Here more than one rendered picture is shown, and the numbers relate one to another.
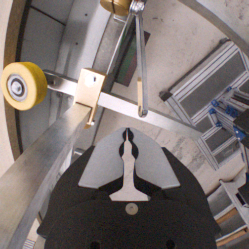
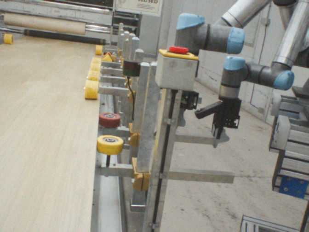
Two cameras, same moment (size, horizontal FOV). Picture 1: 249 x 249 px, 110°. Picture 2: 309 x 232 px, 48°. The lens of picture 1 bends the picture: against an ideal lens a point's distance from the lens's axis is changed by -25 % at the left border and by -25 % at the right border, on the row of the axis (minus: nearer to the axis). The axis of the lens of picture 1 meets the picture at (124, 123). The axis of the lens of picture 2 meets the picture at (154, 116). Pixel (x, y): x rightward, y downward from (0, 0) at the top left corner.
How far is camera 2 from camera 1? 1.13 m
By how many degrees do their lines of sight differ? 98
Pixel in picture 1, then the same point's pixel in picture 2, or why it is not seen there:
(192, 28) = not seen: outside the picture
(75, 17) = not seen: hidden behind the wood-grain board
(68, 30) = not seen: hidden behind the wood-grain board
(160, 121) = (193, 170)
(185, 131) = (216, 172)
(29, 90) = (119, 140)
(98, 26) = (107, 194)
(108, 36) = (127, 180)
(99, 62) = (128, 191)
